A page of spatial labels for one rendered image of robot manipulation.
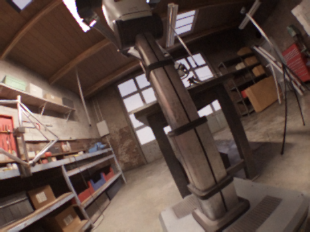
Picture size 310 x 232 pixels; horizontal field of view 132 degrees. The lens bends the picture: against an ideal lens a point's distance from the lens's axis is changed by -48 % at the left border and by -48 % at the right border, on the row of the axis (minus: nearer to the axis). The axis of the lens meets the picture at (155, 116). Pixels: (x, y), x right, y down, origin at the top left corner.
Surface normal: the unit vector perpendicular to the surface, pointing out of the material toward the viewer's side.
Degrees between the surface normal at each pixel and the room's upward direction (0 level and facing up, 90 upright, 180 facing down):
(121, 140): 90
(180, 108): 90
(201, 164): 90
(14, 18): 174
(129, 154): 90
